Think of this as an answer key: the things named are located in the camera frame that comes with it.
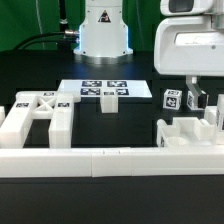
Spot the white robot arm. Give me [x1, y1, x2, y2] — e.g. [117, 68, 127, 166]
[154, 0, 224, 109]

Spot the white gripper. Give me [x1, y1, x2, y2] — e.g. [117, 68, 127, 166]
[154, 16, 224, 110]

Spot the black cable bundle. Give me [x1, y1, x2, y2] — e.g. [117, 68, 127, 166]
[13, 29, 81, 52]

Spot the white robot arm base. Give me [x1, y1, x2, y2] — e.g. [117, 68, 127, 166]
[74, 0, 133, 65]

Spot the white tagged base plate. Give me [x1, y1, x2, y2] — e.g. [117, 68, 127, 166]
[58, 79, 152, 98]

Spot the white chair back frame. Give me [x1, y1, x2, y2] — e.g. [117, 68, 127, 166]
[0, 91, 81, 149]

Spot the white chair seat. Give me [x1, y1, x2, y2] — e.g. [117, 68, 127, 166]
[156, 117, 215, 147]

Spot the white tagged nut cube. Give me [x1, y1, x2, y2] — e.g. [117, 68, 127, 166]
[163, 89, 182, 110]
[187, 91, 200, 111]

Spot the white tagged nut cube right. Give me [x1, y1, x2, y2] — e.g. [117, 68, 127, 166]
[187, 91, 200, 111]

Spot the white U-shaped fence wall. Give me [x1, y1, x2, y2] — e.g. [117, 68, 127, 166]
[0, 107, 224, 178]

